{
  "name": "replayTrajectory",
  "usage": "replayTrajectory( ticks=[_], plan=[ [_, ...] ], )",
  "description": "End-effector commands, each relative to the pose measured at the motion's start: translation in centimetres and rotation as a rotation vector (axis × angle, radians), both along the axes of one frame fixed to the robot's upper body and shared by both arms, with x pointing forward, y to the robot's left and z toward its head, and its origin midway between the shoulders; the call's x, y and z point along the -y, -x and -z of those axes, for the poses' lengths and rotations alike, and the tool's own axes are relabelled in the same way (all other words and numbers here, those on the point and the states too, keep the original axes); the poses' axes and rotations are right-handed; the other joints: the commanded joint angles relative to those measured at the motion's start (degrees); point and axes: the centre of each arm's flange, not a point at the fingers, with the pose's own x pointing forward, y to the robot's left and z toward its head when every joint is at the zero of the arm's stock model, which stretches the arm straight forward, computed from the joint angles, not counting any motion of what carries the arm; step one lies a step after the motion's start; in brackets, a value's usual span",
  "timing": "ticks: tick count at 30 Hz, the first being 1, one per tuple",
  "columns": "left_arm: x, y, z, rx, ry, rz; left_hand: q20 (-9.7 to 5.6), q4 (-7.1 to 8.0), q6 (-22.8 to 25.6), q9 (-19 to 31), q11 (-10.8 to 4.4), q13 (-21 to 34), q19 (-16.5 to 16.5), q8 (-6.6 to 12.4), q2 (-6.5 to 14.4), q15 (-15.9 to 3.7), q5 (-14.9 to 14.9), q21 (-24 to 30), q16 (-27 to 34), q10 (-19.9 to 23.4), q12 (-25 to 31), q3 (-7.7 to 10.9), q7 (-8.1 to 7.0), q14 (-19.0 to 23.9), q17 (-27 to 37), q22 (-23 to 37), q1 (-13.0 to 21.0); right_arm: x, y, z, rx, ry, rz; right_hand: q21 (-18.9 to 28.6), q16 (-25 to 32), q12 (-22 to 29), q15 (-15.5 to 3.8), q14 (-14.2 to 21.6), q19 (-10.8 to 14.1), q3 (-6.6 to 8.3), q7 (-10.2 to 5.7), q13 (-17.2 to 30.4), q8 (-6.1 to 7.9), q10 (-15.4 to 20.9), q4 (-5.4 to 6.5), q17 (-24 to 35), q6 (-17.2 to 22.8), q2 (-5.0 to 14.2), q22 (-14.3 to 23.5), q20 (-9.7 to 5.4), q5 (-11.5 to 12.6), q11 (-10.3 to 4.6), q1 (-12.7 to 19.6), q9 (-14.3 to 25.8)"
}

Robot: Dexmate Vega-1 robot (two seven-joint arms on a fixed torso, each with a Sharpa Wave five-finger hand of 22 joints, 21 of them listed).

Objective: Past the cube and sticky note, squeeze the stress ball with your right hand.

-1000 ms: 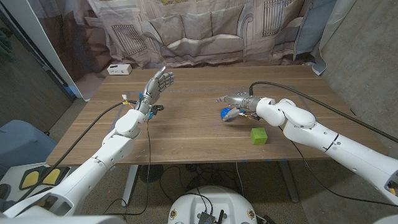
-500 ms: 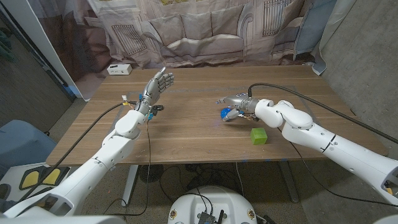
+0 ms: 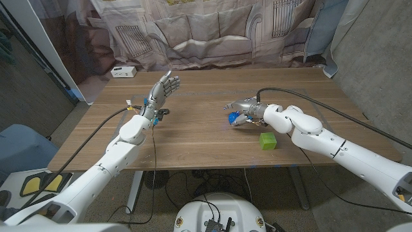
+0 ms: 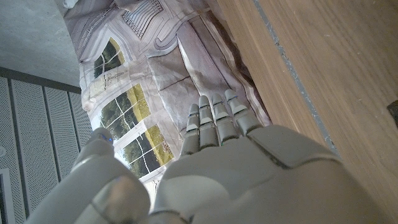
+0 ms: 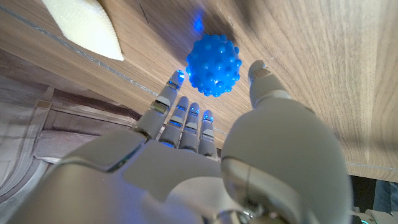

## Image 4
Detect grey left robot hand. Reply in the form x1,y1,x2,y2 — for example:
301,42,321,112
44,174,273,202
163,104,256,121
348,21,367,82
24,88,389,224

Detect printed sofa room backdrop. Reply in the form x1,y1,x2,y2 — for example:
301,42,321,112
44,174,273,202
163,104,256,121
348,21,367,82
63,0,273,187

